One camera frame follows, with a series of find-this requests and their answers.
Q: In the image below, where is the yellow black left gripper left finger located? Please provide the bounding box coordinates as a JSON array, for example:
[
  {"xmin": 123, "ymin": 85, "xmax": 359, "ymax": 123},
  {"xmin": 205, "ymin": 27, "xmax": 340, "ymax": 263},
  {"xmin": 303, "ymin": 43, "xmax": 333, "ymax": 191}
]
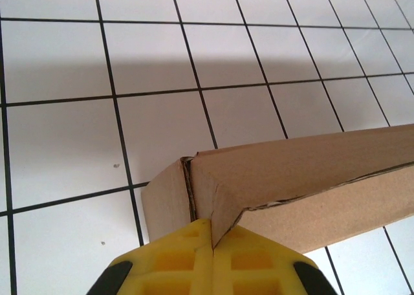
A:
[{"xmin": 89, "ymin": 219, "xmax": 214, "ymax": 295}]

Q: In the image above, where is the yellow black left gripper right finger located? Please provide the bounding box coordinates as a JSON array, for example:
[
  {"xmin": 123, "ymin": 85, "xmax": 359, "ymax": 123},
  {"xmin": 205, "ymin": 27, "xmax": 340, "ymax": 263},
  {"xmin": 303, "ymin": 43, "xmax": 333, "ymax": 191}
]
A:
[{"xmin": 212, "ymin": 225, "xmax": 329, "ymax": 295}]

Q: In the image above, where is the brown cardboard box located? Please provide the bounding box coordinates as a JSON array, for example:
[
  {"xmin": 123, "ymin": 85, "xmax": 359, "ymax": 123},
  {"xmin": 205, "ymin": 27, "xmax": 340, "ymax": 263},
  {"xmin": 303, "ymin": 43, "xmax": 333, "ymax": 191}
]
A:
[{"xmin": 140, "ymin": 124, "xmax": 414, "ymax": 256}]

